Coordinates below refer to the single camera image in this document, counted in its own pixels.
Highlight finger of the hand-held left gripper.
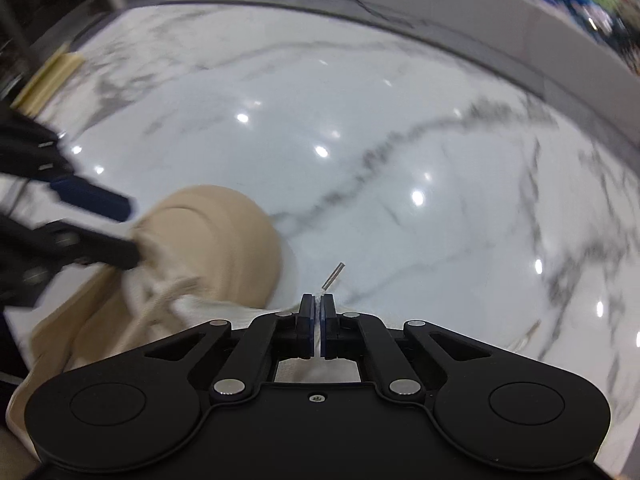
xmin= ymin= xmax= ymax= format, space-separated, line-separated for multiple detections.
xmin=0 ymin=110 xmax=135 ymax=222
xmin=30 ymin=220 xmax=142 ymax=271

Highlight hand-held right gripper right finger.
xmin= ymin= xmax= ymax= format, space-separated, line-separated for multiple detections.
xmin=322 ymin=294 xmax=493 ymax=400

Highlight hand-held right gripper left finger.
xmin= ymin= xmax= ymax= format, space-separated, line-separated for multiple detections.
xmin=142 ymin=294 xmax=315 ymax=400

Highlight cream shoelace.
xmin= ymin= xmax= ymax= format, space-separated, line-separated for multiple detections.
xmin=122 ymin=261 xmax=348 ymax=361

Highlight beige canvas shoe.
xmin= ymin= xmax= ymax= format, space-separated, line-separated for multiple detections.
xmin=7 ymin=185 xmax=286 ymax=441

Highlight pale yellow board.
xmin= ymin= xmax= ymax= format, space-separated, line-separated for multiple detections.
xmin=10 ymin=52 xmax=83 ymax=116

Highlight beige sofa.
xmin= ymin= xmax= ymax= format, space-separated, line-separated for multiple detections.
xmin=0 ymin=427 xmax=38 ymax=480

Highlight black cables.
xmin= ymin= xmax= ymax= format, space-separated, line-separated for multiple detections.
xmin=340 ymin=0 xmax=416 ymax=27

